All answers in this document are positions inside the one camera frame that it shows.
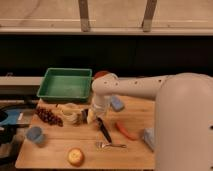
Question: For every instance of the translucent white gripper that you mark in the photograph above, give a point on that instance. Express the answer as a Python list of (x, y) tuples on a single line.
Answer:
[(98, 108)]

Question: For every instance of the black handled brush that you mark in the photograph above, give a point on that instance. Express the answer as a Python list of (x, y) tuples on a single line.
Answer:
[(101, 128)]

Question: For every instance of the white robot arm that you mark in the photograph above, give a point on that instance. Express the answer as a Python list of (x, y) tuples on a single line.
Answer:
[(183, 116)]

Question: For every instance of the green plastic tray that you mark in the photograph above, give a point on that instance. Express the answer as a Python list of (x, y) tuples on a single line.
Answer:
[(65, 84)]

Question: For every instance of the blue sponge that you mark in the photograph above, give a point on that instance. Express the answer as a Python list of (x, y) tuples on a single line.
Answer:
[(116, 104)]

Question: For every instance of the orange bowl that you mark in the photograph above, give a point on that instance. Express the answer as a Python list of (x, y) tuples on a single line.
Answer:
[(100, 74)]

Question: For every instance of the cream toy banana bunch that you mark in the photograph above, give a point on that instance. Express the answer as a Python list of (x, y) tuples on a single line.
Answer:
[(71, 112)]

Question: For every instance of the metal fork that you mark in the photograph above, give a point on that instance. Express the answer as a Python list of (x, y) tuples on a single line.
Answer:
[(103, 145)]

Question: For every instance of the wooden board table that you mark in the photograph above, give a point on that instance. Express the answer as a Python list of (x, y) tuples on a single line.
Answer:
[(53, 154)]

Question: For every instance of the bunch of dark grapes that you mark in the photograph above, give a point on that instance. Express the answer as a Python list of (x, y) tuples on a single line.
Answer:
[(48, 117)]

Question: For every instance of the light blue cup lying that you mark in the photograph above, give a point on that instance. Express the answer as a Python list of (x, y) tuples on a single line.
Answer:
[(148, 137)]

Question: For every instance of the yellow apple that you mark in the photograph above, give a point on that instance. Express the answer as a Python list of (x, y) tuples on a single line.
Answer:
[(75, 157)]

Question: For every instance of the blue plastic cup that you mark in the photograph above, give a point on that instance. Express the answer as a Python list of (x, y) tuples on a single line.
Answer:
[(35, 135)]

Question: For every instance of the blue black equipment left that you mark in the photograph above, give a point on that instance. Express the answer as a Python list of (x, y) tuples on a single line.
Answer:
[(9, 120)]

